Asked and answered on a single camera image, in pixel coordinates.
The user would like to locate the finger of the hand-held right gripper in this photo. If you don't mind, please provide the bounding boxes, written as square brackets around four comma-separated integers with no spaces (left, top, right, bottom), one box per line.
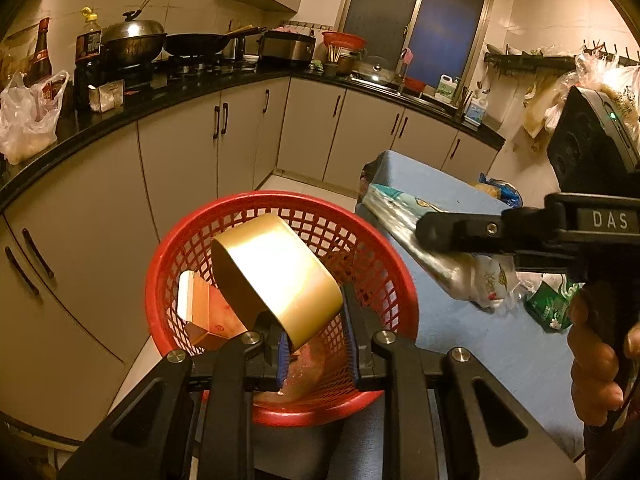
[416,209,507,255]

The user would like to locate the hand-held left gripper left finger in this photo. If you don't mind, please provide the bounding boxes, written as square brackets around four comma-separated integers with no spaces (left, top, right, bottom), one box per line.
[57,312,296,480]

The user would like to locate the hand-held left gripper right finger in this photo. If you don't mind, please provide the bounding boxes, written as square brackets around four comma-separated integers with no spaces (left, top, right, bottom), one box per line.
[341,284,583,480]

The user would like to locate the silver snack packet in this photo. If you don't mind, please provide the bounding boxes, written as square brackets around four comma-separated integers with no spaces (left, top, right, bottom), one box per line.
[360,183,503,303]

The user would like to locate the gold round tin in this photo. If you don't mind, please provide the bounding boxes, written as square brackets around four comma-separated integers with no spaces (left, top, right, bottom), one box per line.
[210,212,345,352]

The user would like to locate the red plastic basket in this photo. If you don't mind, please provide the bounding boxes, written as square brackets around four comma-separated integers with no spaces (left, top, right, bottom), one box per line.
[145,191,420,428]

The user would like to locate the person's right hand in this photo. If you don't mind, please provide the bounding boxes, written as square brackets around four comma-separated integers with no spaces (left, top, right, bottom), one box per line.
[567,287,640,427]

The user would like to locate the white floral plastic bag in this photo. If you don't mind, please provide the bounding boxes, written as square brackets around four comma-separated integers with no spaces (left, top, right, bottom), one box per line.
[465,255,531,311]

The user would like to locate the blue plastic bag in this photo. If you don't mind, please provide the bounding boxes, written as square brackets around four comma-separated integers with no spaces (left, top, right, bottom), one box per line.
[472,174,523,208]

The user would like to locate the hanging plastic bags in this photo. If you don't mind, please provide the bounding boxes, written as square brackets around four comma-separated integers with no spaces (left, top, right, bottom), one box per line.
[522,50,640,153]

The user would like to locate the green packet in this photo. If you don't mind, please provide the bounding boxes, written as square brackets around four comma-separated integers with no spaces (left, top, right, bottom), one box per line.
[524,275,583,333]

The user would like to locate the white bottle blue label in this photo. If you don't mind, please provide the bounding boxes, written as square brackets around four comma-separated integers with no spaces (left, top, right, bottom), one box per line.
[465,90,488,126]

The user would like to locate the white jug green label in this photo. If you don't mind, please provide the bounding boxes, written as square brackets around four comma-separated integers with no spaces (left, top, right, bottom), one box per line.
[435,74,462,106]

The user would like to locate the glass pot lid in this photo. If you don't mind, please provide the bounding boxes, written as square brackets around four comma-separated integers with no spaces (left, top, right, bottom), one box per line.
[357,55,396,86]

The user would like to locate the kitchen window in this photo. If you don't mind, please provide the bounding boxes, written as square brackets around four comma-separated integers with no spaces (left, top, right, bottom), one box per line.
[336,0,501,92]

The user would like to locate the chopstick holder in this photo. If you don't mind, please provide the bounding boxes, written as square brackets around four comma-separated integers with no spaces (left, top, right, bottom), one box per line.
[324,44,343,78]

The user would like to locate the red colander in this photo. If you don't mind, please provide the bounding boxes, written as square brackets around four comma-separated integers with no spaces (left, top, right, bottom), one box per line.
[321,30,367,51]

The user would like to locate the grey kitchen base cabinets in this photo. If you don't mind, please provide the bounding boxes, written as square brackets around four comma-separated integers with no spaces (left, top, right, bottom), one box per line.
[0,72,501,448]

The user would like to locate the steel electric cooker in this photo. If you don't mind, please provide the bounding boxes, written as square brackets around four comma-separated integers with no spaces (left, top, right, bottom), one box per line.
[257,30,317,66]

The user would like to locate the steel kettle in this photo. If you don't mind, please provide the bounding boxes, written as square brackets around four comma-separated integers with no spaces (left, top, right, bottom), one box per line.
[222,30,246,61]

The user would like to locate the gas stove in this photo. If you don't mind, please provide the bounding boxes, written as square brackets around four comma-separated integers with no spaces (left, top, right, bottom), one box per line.
[107,55,261,86]

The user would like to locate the black frying pan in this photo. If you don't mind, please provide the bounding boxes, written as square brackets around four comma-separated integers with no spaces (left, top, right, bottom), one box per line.
[164,26,268,58]

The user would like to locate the cooking oil bottle yellow cap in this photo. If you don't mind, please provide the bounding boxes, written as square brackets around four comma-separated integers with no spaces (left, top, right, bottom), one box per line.
[74,6,108,111]

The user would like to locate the steel wok with lid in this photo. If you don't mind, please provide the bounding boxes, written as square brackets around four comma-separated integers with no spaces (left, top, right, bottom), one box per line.
[100,0,168,67]

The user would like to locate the dark sauce bottle red label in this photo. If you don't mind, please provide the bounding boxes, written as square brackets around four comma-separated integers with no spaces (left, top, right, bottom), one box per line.
[24,16,55,88]

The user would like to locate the black wall rack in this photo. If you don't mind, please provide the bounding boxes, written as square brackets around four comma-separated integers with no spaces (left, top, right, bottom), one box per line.
[484,37,640,68]

